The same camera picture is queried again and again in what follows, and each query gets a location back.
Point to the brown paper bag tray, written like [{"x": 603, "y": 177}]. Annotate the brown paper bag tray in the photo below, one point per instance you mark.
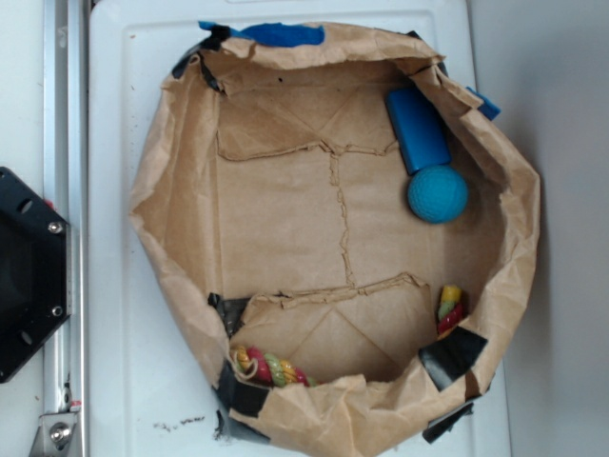
[{"x": 270, "y": 200}]

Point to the blue dimpled ball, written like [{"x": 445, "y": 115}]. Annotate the blue dimpled ball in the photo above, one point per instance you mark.
[{"x": 437, "y": 194}]

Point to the blue rectangular block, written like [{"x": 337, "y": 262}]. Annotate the blue rectangular block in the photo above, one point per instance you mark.
[{"x": 418, "y": 128}]

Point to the blue foam piece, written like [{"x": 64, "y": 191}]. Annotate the blue foam piece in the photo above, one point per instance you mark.
[{"x": 489, "y": 109}]

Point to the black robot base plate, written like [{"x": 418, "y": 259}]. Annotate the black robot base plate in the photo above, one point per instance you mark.
[{"x": 34, "y": 273}]

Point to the aluminium frame rail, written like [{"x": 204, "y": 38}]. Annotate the aluminium frame rail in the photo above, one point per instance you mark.
[{"x": 65, "y": 184}]

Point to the metal corner bracket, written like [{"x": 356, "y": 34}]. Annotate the metal corner bracket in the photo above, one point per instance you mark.
[{"x": 54, "y": 435}]

